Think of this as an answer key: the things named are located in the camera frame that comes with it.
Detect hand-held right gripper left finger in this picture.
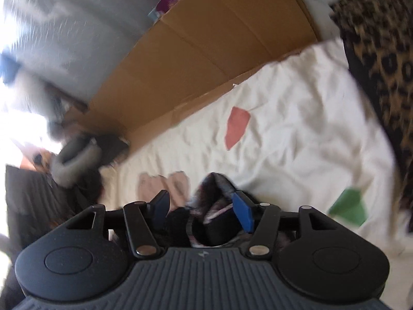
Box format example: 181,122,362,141
66,190,170,259

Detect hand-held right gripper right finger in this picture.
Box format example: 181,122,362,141
232,191,339,259

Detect black garment with grey print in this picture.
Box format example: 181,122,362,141
166,173,292,249

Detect dark cloth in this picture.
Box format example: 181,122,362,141
97,134,130,165

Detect white printed bed sheet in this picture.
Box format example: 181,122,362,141
97,37,413,255

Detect dark grey pillow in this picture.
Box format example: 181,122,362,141
5,165,97,249

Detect brown cardboard sheet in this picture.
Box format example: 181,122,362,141
65,0,326,156

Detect leopard print cloth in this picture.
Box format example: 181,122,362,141
329,0,413,230

